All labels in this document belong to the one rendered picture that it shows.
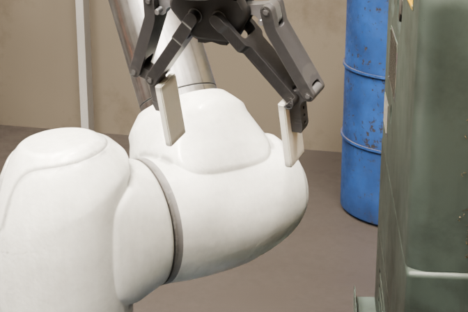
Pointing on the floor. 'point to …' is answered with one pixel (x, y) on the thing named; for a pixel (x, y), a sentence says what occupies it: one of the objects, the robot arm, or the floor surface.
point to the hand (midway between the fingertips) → (232, 139)
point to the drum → (363, 96)
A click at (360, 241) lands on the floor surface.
